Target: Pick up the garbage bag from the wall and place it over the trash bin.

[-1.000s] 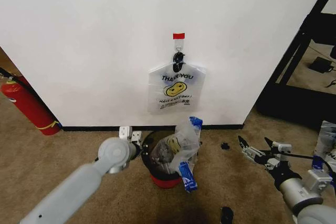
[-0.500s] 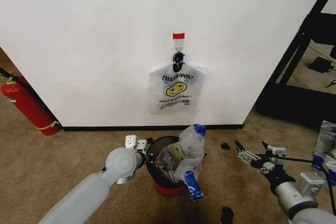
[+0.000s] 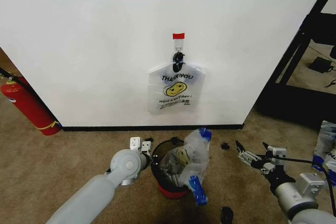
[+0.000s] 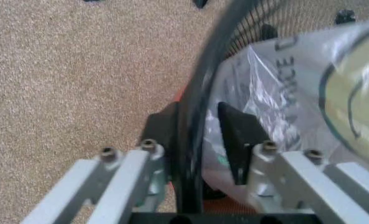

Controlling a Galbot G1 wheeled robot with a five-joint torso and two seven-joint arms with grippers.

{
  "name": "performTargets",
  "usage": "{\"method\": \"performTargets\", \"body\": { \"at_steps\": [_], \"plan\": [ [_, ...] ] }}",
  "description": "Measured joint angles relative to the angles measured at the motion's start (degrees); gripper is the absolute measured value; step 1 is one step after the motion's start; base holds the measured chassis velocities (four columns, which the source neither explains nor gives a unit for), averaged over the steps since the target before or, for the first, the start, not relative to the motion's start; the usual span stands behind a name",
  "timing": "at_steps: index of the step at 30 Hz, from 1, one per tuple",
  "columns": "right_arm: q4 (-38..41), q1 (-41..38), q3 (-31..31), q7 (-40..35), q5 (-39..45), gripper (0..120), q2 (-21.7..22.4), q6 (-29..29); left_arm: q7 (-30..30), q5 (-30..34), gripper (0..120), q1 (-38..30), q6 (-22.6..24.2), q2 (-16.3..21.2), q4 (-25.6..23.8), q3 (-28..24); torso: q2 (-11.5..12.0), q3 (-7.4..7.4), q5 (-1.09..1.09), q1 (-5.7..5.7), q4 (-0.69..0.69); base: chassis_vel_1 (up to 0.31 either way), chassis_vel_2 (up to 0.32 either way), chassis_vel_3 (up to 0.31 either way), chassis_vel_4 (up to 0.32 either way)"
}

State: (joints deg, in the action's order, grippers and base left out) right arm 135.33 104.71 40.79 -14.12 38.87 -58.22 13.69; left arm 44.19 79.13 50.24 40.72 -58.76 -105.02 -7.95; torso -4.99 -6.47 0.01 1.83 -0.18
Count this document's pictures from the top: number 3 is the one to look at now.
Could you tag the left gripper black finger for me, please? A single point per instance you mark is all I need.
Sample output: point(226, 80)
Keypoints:
point(149, 139)

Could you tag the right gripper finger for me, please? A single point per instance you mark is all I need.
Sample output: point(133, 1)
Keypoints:
point(269, 150)
point(249, 159)

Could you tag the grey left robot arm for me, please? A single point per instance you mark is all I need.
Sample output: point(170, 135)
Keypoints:
point(89, 197)

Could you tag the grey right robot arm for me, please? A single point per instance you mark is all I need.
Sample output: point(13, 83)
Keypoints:
point(296, 203)

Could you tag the black mesh red trash bin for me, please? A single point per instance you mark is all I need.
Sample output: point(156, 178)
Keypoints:
point(170, 191)

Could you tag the smiley thank you plastic bag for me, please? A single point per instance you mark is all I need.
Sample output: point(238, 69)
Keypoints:
point(177, 95)

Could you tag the black binder clip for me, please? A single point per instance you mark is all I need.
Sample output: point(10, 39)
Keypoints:
point(225, 146)
point(227, 214)
point(178, 60)

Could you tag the pile of plastic bags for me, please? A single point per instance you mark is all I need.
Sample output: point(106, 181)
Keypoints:
point(326, 142)

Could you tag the black power adapter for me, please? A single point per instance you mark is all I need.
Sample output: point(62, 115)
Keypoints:
point(320, 64)

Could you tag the red tape strip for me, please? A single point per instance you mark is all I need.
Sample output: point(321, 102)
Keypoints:
point(178, 35)

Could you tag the red fire extinguisher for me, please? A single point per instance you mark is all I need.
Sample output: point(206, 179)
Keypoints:
point(26, 106)

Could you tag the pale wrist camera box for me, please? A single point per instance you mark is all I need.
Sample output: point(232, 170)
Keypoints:
point(279, 153)
point(147, 147)

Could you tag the black metal frame rack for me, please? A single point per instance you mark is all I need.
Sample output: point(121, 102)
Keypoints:
point(283, 95)

